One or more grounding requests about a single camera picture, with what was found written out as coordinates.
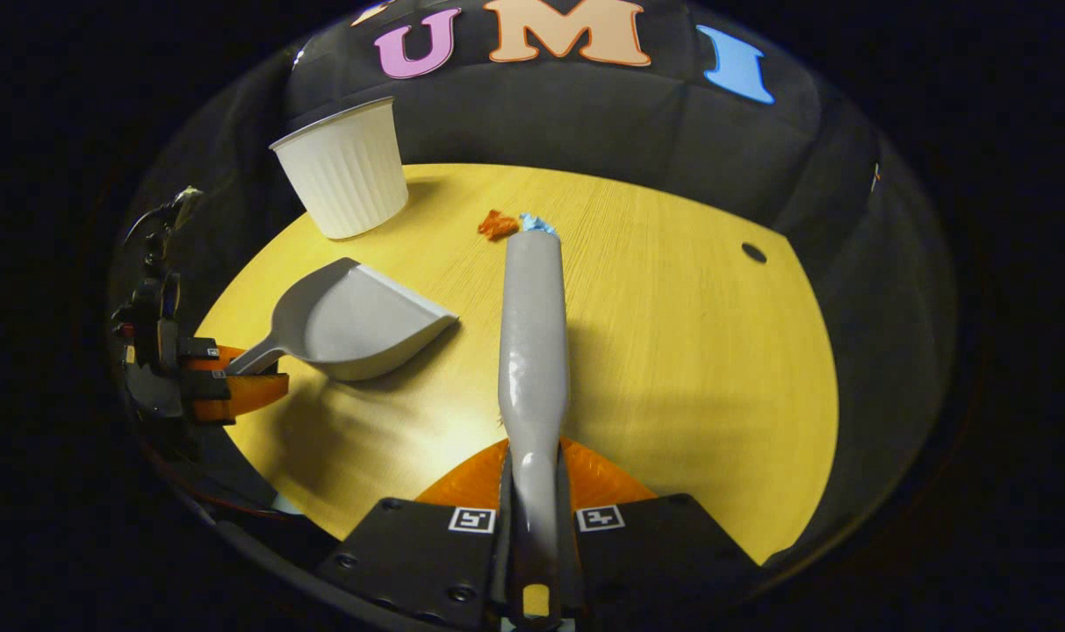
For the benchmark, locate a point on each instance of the white ribbed garbage bin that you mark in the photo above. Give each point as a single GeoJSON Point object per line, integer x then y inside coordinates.
{"type": "Point", "coordinates": [348, 175]}

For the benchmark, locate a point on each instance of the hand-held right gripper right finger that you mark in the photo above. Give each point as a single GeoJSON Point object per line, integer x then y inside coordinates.
{"type": "Point", "coordinates": [646, 553]}

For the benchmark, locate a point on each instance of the small grey broom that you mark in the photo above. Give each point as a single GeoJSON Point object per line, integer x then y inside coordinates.
{"type": "Point", "coordinates": [532, 351]}

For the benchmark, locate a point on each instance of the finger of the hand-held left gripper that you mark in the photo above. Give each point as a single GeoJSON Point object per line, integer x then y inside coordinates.
{"type": "Point", "coordinates": [203, 349]}
{"type": "Point", "coordinates": [242, 395]}

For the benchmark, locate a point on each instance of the grey dustpan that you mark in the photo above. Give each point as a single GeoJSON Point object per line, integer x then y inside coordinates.
{"type": "Point", "coordinates": [356, 325]}

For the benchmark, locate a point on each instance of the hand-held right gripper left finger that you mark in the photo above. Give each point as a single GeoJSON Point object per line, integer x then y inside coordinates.
{"type": "Point", "coordinates": [427, 553]}

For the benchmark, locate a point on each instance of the orange paper scrap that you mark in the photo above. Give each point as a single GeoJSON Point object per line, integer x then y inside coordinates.
{"type": "Point", "coordinates": [497, 225]}

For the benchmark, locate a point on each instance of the black backdrop cloth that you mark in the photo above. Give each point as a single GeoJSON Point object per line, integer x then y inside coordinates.
{"type": "Point", "coordinates": [585, 114]}

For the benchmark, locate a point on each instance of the blue paper scrap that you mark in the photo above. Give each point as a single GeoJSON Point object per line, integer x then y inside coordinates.
{"type": "Point", "coordinates": [536, 223]}

